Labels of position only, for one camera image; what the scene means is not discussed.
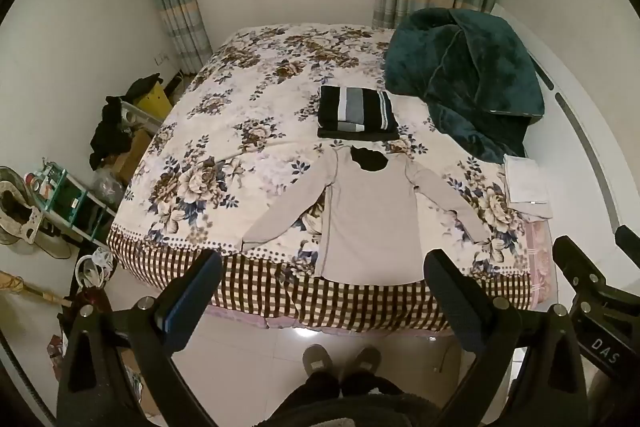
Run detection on person's left grey slipper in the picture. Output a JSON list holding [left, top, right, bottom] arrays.
[[302, 344, 342, 384]]

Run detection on folded striped sweater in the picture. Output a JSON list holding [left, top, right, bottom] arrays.
[[316, 85, 401, 140]]

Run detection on beige long-sleeve shirt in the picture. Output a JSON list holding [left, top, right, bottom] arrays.
[[241, 146, 493, 285]]

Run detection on clear plastic bag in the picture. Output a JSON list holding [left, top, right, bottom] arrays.
[[92, 169, 126, 210]]

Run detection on white cable bundle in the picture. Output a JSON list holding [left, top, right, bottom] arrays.
[[74, 248, 117, 292]]

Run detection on black clothes pile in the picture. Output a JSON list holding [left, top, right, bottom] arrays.
[[89, 96, 139, 171]]

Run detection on teal plush blanket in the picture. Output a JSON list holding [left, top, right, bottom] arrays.
[[384, 8, 546, 165]]

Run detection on straw broom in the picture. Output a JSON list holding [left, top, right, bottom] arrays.
[[0, 271, 74, 309]]

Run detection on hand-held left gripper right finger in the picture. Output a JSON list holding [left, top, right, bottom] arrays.
[[423, 249, 590, 427]]

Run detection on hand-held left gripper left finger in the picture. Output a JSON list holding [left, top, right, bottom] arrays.
[[56, 250, 222, 427]]

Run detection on black garment on box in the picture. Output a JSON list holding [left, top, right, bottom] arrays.
[[124, 73, 164, 102]]

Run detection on floor fan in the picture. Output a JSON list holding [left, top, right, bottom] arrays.
[[0, 165, 77, 261]]

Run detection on yellow box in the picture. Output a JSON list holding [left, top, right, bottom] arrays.
[[134, 83, 174, 126]]

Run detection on floral bed cover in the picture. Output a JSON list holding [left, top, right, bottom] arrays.
[[106, 23, 557, 333]]

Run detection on cardboard box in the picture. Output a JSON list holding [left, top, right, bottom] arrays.
[[106, 128, 154, 184]]

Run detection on folded white cloth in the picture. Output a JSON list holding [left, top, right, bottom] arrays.
[[502, 154, 554, 223]]

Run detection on person's right grey slipper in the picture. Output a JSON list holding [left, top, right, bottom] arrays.
[[349, 345, 384, 384]]

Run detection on person's grey slipper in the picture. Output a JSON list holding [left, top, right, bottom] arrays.
[[302, 344, 342, 384], [349, 345, 384, 384]]

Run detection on white bed headboard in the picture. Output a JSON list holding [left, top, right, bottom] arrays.
[[492, 2, 640, 233]]

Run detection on person's dark fuzzy pants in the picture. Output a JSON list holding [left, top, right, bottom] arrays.
[[250, 371, 451, 427]]

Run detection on green storage rack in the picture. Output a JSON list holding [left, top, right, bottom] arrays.
[[26, 158, 119, 246]]

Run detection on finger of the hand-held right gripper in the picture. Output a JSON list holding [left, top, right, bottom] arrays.
[[615, 224, 640, 254], [552, 235, 625, 309]]

